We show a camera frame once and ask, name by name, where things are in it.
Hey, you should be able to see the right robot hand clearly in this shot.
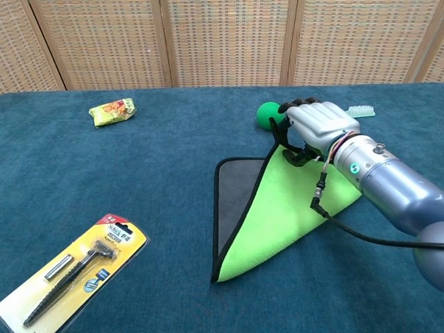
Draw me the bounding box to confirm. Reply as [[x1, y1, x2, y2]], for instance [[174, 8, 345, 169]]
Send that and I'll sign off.
[[277, 97, 361, 167]]

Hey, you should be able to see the grey green microfibre cloth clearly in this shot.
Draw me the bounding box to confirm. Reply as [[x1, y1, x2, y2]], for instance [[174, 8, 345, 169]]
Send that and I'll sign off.
[[210, 117, 364, 284]]

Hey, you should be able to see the mint green hairbrush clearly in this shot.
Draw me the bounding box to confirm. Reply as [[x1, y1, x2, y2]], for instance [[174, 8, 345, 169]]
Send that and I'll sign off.
[[348, 105, 377, 119]]

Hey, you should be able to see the green ball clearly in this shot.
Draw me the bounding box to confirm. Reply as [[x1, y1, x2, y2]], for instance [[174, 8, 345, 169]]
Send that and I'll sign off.
[[256, 101, 281, 131]]

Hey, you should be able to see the wicker folding screen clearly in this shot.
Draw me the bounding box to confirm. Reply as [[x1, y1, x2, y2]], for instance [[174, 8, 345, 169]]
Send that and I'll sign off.
[[0, 0, 444, 94]]

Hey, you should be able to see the blue felt table cover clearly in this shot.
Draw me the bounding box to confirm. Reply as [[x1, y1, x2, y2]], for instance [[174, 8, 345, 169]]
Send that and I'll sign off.
[[0, 82, 444, 333]]

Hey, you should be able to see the yellow snack packet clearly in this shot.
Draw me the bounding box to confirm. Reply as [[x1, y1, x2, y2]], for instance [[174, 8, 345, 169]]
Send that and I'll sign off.
[[88, 97, 137, 128]]

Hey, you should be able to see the razor in yellow blister pack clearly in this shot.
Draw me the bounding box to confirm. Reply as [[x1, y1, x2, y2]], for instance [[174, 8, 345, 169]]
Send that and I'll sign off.
[[0, 213, 151, 333]]

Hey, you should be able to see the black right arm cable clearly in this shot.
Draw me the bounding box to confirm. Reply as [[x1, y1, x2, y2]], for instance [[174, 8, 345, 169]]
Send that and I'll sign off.
[[309, 169, 444, 249]]

